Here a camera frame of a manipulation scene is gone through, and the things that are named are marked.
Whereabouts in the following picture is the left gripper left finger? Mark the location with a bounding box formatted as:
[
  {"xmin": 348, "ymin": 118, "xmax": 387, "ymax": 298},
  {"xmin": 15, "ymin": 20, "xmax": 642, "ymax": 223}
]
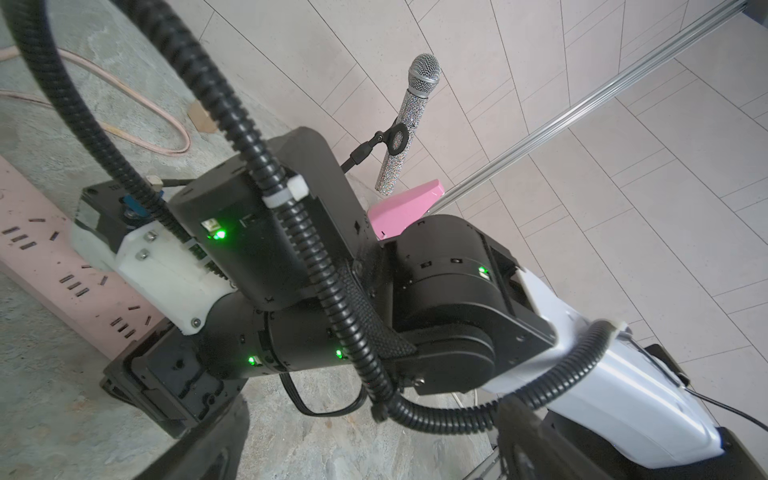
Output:
[{"xmin": 135, "ymin": 395, "xmax": 250, "ymax": 480}]

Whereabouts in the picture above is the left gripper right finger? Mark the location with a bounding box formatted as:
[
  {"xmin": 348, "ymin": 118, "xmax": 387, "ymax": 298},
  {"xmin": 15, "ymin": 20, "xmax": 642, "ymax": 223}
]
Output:
[{"xmin": 496, "ymin": 395, "xmax": 606, "ymax": 479}]

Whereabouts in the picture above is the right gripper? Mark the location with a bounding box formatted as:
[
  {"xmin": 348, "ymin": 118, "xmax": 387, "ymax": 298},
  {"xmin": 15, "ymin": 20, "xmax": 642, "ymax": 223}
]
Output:
[{"xmin": 101, "ymin": 293, "xmax": 336, "ymax": 438}]

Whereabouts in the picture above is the pink power strip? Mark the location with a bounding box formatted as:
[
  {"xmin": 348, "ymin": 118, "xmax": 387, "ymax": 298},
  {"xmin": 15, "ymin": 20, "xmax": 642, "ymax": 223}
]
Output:
[{"xmin": 0, "ymin": 160, "xmax": 164, "ymax": 359}]

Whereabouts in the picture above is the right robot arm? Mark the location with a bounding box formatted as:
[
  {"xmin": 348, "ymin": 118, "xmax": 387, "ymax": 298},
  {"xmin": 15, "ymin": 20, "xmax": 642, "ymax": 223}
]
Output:
[{"xmin": 1, "ymin": 1, "xmax": 765, "ymax": 479}]

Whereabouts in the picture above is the small wooden cube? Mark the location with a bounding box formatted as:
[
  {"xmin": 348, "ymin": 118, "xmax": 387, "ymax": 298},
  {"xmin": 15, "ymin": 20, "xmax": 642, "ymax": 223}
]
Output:
[{"xmin": 187, "ymin": 101, "xmax": 218, "ymax": 134}]

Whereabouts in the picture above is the pink metronome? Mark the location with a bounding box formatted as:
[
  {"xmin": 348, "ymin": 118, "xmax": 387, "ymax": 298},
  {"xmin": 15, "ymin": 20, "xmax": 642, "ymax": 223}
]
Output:
[{"xmin": 368, "ymin": 179, "xmax": 445, "ymax": 240}]

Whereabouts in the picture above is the black microphone stand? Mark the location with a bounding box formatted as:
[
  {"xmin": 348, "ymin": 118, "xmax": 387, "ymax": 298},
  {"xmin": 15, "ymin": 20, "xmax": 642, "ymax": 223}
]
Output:
[{"xmin": 341, "ymin": 123, "xmax": 410, "ymax": 173}]

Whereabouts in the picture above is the glitter microphone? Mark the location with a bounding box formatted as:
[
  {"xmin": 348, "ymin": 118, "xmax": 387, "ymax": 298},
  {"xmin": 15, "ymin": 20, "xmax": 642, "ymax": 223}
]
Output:
[{"xmin": 375, "ymin": 53, "xmax": 441, "ymax": 196}]

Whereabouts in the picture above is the pink power strip cord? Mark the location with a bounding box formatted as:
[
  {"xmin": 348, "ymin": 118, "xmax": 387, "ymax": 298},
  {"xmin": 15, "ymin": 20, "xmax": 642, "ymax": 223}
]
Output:
[{"xmin": 0, "ymin": 44, "xmax": 193, "ymax": 158}]

